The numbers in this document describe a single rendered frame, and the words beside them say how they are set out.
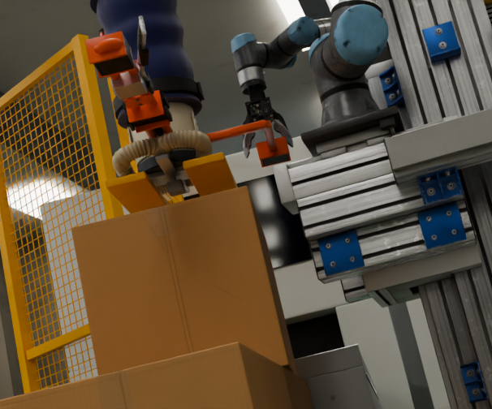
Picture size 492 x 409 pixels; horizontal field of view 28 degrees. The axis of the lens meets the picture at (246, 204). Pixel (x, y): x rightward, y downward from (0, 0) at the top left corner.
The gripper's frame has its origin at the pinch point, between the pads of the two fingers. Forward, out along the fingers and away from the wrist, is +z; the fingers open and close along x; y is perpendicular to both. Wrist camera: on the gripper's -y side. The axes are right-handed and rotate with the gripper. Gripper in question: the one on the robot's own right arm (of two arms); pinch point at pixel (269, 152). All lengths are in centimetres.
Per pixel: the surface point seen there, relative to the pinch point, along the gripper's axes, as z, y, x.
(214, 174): 13.2, 36.4, -14.4
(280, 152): 2.0, 3.9, 2.9
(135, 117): 2, 59, -28
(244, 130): 0.7, 26.6, -5.0
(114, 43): 1, 95, -24
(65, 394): 66, 119, -39
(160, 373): 66, 120, -24
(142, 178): 13, 46, -31
